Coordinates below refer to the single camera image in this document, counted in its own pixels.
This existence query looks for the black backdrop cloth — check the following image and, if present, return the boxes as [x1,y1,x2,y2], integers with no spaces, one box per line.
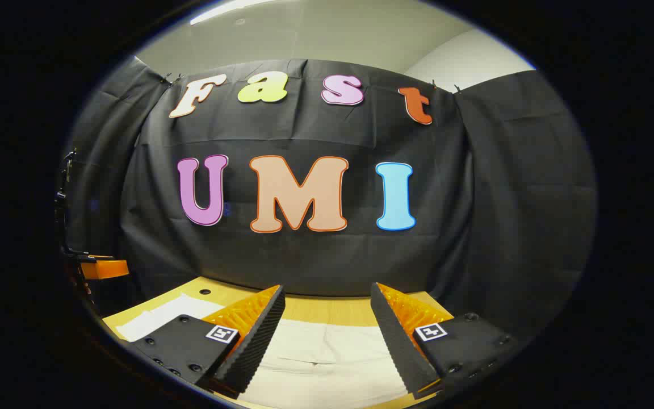
[63,57,597,341]

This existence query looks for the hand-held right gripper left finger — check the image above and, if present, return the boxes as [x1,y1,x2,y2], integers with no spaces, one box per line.
[128,284,286,398]

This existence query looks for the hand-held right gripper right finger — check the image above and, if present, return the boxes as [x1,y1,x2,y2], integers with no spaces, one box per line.
[370,282,518,399]

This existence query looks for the white jeans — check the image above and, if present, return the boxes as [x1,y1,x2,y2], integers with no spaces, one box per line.
[116,294,410,409]

